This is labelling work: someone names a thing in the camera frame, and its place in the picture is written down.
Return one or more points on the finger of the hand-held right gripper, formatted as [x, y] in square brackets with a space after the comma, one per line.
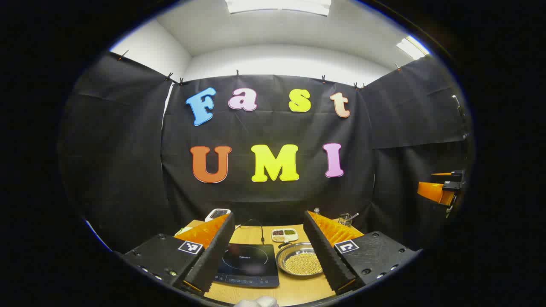
[455, 175]
[433, 192]

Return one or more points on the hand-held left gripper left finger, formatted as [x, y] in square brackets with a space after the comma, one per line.
[215, 251]

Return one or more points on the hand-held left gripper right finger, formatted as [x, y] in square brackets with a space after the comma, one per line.
[324, 256]

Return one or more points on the steel pot with soybeans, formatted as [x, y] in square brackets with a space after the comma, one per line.
[300, 263]

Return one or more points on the black induction cooktop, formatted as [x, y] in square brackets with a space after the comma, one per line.
[247, 262]

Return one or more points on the white toaster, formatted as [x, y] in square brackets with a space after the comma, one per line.
[217, 213]

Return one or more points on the white divided bean dish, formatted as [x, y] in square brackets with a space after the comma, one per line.
[284, 233]

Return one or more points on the metal spoon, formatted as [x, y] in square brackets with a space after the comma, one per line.
[354, 216]

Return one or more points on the small ceiling light panel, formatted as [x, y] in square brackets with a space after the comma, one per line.
[411, 47]

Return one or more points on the row of cloth clips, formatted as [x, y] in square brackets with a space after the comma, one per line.
[323, 79]

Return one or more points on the long ceiling light panel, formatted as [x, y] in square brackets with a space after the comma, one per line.
[277, 6]

